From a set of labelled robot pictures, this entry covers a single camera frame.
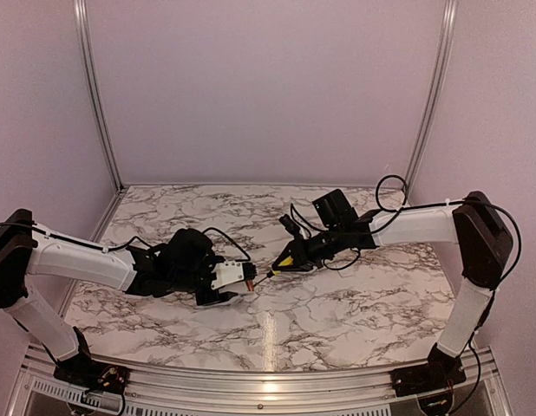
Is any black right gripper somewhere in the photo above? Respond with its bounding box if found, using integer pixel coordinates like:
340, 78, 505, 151
271, 224, 345, 271

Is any yellow handled screwdriver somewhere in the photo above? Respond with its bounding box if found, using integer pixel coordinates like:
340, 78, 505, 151
254, 257, 293, 286

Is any white battery cover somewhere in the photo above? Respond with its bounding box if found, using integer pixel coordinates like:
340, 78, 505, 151
337, 266, 357, 278

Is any white remote control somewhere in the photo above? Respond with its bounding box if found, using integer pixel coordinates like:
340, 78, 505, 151
229, 280, 255, 296

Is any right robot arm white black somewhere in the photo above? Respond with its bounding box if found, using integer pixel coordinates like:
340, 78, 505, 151
271, 189, 513, 388

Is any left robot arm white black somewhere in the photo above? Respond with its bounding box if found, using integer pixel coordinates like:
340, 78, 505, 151
0, 209, 255, 386

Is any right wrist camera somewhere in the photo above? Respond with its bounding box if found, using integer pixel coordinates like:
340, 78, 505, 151
278, 214, 304, 239

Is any aluminium front rail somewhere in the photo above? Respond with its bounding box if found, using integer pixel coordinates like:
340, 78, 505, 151
6, 344, 513, 415

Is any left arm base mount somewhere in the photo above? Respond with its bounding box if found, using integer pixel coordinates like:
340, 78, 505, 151
54, 327, 130, 394

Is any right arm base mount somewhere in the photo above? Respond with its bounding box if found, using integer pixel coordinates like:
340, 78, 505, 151
390, 344, 467, 397

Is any aluminium frame post right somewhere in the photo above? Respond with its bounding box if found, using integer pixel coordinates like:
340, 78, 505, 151
405, 0, 459, 192

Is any aluminium frame post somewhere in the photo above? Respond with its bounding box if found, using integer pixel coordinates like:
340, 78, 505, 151
405, 0, 459, 192
73, 0, 124, 193

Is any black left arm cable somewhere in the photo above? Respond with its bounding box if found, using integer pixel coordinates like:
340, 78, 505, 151
0, 220, 254, 265

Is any aluminium frame post left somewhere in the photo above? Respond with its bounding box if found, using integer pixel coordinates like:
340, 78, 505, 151
73, 0, 124, 193

